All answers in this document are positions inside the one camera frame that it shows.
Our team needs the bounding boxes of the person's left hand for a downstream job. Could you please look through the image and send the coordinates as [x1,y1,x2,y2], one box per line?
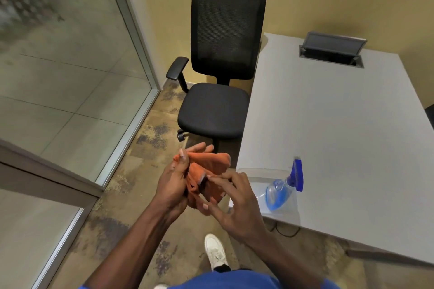
[152,142,215,223]

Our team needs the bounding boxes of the person's right hand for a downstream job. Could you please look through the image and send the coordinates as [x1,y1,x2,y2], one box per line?
[198,172,269,246]

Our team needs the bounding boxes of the orange cleaning cloth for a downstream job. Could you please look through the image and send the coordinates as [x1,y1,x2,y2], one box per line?
[172,151,232,210]

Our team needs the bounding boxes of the person's right forearm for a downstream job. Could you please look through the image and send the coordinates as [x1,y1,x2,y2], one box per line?
[235,228,328,289]

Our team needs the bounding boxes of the person's left forearm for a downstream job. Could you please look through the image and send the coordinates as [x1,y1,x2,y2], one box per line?
[80,199,180,289]

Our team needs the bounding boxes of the clear spray bottle blue trigger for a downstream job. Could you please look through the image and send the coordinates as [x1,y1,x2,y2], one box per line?
[235,156,304,215]

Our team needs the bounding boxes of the blue clothing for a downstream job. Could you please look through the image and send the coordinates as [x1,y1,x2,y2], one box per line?
[79,268,342,289]

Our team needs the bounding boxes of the black mesh office chair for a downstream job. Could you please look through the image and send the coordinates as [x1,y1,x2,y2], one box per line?
[165,0,267,152]

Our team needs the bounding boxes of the grey desk socket box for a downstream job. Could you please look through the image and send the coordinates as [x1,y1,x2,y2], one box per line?
[298,31,368,69]

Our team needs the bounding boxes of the black cable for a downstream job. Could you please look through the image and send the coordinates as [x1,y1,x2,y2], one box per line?
[269,220,301,238]

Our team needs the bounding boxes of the glass partition metal frame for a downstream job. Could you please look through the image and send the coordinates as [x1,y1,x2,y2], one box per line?
[0,0,161,188]

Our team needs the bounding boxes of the glass door grey rail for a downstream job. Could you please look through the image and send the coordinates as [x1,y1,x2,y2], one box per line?
[0,140,104,289]

